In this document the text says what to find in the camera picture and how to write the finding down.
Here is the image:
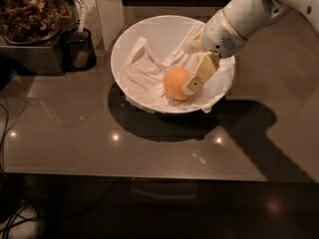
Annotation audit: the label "dark metal box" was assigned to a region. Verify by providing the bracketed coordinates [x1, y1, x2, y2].
[0, 18, 77, 76]

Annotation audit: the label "white pillar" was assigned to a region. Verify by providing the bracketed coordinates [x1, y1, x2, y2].
[83, 0, 125, 50]

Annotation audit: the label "black mesh cup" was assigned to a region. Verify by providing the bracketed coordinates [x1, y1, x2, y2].
[61, 28, 97, 72]

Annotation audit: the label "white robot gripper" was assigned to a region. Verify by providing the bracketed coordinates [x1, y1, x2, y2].
[181, 10, 246, 96]

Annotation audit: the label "white crumpled cloth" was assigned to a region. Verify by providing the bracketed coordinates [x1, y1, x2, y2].
[113, 24, 235, 114]

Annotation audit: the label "white utensil in cup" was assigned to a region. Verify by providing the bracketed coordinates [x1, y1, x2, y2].
[71, 0, 87, 42]

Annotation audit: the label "black cables on floor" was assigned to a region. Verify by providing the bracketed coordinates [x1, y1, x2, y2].
[0, 90, 44, 239]

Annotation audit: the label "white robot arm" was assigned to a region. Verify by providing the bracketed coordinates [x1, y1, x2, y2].
[181, 0, 319, 96]

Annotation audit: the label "white bowl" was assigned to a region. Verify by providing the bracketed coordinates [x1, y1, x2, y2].
[111, 15, 236, 114]

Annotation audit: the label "orange fruit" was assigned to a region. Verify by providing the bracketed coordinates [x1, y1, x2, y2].
[162, 67, 190, 101]

